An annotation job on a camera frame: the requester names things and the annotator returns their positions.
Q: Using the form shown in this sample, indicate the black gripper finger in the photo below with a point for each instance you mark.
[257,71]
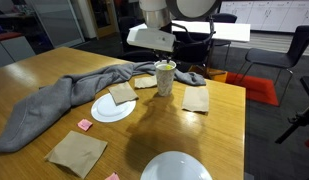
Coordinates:
[158,59]
[168,59]

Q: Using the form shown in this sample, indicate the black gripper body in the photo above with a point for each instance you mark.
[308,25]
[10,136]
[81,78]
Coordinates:
[163,54]

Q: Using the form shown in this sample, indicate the yellow highlighter marker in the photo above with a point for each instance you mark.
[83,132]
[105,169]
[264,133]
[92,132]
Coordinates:
[168,67]

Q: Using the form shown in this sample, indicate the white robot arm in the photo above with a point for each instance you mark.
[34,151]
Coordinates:
[159,14]

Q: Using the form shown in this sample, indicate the white patterned paper cup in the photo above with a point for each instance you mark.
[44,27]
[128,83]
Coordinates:
[164,77]

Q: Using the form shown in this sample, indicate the brown napkin behind cup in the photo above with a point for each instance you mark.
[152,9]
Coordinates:
[145,82]

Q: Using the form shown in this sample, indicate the brown napkin right of cup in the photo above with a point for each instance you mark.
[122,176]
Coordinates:
[196,99]

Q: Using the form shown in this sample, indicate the white plate near cup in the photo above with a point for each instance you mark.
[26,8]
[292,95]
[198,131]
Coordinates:
[105,110]

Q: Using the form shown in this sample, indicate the black chair under table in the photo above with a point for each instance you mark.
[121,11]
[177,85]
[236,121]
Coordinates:
[138,56]

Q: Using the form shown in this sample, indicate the black chair at table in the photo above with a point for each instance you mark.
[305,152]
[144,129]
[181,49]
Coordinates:
[191,49]

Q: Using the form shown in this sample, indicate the brown napkin on plate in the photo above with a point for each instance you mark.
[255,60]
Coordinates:
[122,93]

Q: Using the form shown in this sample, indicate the white meeting table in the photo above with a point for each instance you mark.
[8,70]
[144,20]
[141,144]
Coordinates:
[223,31]

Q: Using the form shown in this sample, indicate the white plate near edge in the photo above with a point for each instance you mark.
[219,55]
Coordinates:
[175,165]

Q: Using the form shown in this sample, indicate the black chair on right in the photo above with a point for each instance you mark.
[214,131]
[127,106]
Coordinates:
[282,61]

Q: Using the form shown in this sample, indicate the large brown napkin front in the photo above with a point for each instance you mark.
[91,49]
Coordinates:
[78,152]

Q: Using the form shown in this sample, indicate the pink sticky note at edge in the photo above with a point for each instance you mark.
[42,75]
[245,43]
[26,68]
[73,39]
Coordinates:
[113,176]

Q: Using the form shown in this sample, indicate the grey sweatshirt cloth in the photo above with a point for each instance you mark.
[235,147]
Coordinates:
[35,113]

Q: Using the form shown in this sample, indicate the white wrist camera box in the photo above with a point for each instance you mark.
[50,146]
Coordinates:
[152,39]

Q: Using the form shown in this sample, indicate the black camera tripod arm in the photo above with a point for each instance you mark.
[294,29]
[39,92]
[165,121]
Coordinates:
[300,118]

